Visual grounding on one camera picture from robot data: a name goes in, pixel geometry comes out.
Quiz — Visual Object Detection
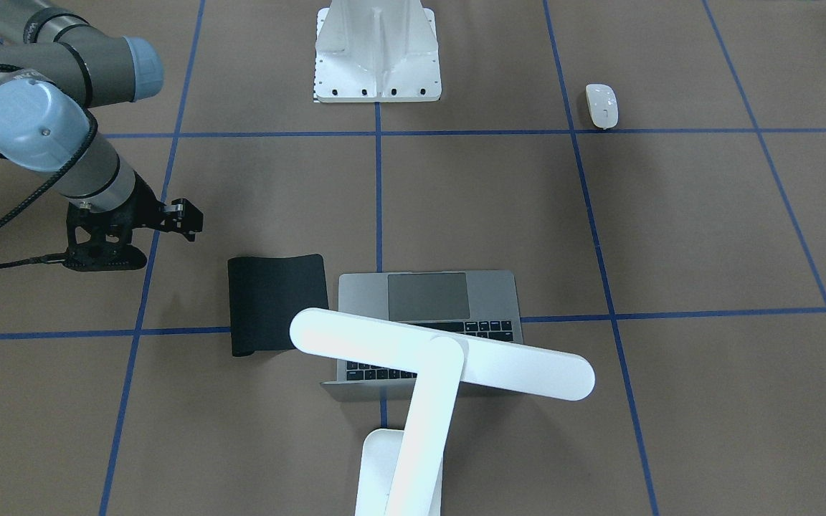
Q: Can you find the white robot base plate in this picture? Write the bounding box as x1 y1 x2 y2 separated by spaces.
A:
313 1 442 102

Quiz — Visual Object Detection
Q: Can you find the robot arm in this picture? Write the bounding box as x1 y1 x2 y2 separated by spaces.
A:
0 1 204 272

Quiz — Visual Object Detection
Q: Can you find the black mouse pad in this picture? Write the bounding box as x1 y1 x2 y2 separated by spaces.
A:
227 254 330 357

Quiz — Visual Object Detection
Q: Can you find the grey laptop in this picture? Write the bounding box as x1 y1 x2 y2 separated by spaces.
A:
321 270 523 402

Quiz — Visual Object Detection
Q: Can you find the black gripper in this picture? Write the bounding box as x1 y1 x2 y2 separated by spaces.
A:
62 174 204 272

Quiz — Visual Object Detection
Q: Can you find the white computer mouse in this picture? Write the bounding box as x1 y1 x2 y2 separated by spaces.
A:
584 84 620 130

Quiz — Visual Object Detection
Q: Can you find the white desk lamp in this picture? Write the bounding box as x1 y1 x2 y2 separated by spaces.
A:
290 308 596 515

